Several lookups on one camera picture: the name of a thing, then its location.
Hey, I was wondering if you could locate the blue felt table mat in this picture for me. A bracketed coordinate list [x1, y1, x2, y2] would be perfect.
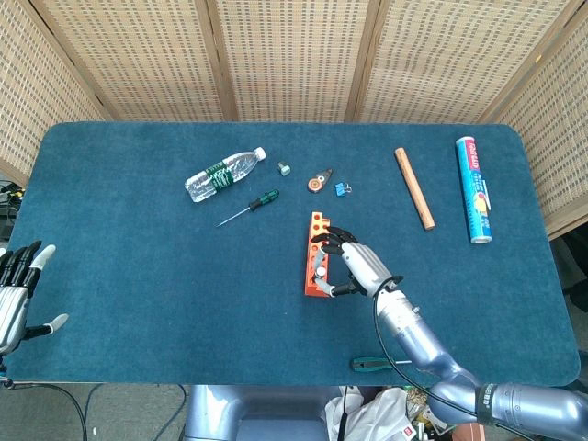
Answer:
[0, 121, 581, 387]

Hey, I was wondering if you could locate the green black handle screwdriver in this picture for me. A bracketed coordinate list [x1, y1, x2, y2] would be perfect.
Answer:
[216, 188, 280, 228]

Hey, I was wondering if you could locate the wooden rod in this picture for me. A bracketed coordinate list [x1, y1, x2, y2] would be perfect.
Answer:
[393, 146, 436, 231]

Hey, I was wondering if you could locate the clear plastic water bottle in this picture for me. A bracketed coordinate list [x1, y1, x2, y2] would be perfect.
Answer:
[184, 146, 267, 203]

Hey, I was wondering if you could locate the round brown black gadget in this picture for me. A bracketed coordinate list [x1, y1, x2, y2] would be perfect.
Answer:
[307, 167, 336, 192]

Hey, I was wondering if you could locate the orange tool holder rack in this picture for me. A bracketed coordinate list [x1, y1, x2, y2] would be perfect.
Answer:
[303, 211, 333, 300]

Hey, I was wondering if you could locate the black electronics pile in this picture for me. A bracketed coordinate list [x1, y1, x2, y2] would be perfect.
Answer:
[0, 181, 24, 240]

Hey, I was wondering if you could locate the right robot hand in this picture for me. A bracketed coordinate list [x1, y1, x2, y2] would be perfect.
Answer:
[310, 225, 405, 299]

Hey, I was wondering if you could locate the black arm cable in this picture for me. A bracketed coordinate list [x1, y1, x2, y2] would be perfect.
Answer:
[372, 274, 488, 424]

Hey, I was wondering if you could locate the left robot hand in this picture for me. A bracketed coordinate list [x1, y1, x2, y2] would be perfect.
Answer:
[0, 240, 70, 357]

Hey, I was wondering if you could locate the grey blue robot torso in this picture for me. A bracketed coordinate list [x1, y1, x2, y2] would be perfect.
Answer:
[183, 384, 350, 441]

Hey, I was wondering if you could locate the blue cling film roll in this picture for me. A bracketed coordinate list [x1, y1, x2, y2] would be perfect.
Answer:
[455, 135, 494, 244]

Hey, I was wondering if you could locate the white plastic bag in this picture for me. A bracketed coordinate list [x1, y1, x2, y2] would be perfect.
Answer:
[324, 387, 433, 441]

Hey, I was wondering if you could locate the teal black handle screwdriver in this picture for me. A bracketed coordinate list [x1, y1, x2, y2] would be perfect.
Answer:
[350, 356, 414, 373]

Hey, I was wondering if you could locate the woven bamboo folding screen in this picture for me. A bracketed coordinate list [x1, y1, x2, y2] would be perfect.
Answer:
[0, 0, 588, 240]

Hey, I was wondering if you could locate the black floor cable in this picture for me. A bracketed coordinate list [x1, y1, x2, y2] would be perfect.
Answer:
[0, 383, 89, 441]
[82, 384, 188, 441]

